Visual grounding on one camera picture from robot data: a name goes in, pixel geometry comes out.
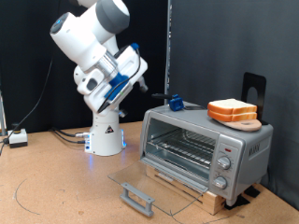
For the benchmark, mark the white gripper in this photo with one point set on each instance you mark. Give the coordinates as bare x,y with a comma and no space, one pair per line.
130,62

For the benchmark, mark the metal spatula with blue block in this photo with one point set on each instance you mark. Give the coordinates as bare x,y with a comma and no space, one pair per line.
176,103

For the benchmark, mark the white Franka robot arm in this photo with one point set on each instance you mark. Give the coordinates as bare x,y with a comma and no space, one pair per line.
78,37

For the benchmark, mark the silver oven knob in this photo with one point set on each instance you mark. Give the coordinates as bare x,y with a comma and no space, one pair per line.
220,182
224,163

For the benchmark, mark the silver toaster oven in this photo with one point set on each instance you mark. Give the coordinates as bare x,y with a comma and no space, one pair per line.
246,137

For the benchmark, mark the vertical metal pole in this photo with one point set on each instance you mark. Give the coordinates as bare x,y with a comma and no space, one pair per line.
168,46

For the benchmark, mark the grey backdrop curtain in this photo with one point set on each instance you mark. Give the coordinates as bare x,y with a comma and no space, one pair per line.
224,37

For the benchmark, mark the black metal bookend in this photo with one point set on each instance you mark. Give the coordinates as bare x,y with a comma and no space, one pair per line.
247,82

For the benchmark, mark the round tan wooden board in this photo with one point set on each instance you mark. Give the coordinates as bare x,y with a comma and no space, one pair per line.
245,126

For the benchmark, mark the black backdrop curtain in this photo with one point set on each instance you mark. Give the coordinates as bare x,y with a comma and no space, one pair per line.
25,46

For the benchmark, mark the emergency stop button box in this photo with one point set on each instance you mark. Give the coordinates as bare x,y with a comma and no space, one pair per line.
18,138

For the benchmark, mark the slatted wooden box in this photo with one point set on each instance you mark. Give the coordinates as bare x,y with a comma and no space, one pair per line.
215,203

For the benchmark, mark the black foam pad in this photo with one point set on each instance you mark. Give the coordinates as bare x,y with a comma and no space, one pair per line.
241,202
253,191

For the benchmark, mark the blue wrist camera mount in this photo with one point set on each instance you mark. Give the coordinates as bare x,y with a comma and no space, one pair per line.
116,82

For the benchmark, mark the thin metal post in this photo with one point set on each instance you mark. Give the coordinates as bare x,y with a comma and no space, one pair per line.
2,115

